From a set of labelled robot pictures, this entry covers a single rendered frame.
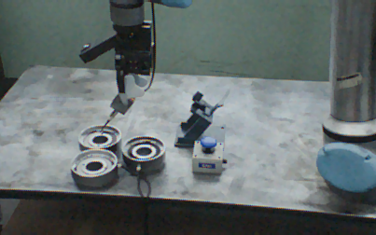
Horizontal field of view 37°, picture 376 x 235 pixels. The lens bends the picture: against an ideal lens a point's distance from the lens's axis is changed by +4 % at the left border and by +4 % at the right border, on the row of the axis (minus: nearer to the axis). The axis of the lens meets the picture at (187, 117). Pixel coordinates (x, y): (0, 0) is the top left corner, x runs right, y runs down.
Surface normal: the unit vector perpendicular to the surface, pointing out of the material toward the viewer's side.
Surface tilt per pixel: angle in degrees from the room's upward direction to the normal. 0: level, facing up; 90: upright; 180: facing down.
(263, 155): 0
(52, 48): 90
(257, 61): 90
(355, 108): 87
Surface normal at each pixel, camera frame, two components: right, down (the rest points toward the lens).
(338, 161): -0.47, 0.57
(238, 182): 0.01, -0.85
